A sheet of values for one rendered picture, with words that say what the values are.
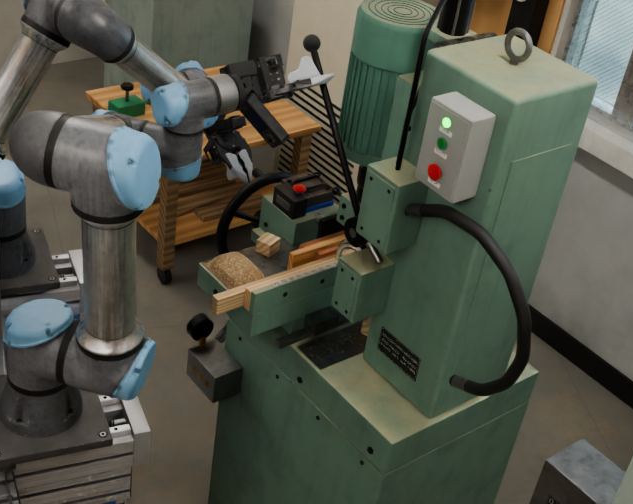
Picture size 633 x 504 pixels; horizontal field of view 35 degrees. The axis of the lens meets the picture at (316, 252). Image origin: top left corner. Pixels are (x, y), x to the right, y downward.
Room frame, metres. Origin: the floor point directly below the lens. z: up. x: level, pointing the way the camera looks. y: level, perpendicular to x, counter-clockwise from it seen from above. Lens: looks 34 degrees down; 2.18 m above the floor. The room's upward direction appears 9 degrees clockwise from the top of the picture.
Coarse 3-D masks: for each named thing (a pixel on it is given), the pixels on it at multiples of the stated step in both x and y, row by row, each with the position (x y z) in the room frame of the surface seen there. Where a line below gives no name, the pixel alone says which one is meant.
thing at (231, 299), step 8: (328, 256) 1.83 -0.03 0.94; (304, 264) 1.78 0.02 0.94; (312, 264) 1.79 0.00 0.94; (288, 272) 1.74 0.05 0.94; (264, 280) 1.70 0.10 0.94; (240, 288) 1.66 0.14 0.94; (216, 296) 1.62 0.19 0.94; (224, 296) 1.62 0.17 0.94; (232, 296) 1.63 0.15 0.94; (240, 296) 1.65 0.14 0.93; (216, 304) 1.61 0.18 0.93; (224, 304) 1.62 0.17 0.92; (232, 304) 1.63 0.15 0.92; (240, 304) 1.65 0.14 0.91; (216, 312) 1.61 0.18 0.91; (224, 312) 1.62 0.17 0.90
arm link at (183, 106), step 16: (192, 80) 1.67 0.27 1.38; (208, 80) 1.68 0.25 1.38; (160, 96) 1.61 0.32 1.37; (176, 96) 1.61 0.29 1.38; (192, 96) 1.63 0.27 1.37; (208, 96) 1.65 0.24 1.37; (160, 112) 1.61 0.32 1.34; (176, 112) 1.60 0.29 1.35; (192, 112) 1.62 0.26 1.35; (208, 112) 1.65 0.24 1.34; (176, 128) 1.62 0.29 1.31; (192, 128) 1.62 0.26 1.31
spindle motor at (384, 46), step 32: (384, 0) 1.91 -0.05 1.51; (416, 0) 1.94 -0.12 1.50; (384, 32) 1.79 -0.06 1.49; (416, 32) 1.79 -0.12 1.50; (352, 64) 1.84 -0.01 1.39; (384, 64) 1.79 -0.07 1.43; (352, 96) 1.83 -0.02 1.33; (384, 96) 1.79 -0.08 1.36; (352, 128) 1.81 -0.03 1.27; (384, 128) 1.79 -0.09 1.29; (352, 160) 1.80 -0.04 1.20
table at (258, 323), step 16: (256, 240) 1.97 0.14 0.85; (256, 256) 1.84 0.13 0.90; (272, 256) 1.85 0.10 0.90; (288, 256) 1.86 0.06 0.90; (208, 272) 1.75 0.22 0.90; (272, 272) 1.79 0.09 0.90; (208, 288) 1.75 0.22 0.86; (224, 288) 1.70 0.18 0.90; (288, 304) 1.69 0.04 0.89; (304, 304) 1.72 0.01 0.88; (320, 304) 1.75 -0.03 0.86; (240, 320) 1.65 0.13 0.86; (256, 320) 1.63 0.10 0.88; (272, 320) 1.66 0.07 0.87; (288, 320) 1.69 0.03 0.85
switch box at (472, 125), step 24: (456, 96) 1.57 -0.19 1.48; (432, 120) 1.55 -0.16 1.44; (456, 120) 1.51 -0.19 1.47; (480, 120) 1.50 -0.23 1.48; (432, 144) 1.54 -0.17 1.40; (456, 144) 1.50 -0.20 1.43; (480, 144) 1.51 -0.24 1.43; (456, 168) 1.49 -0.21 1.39; (480, 168) 1.52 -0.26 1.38; (456, 192) 1.49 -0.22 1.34
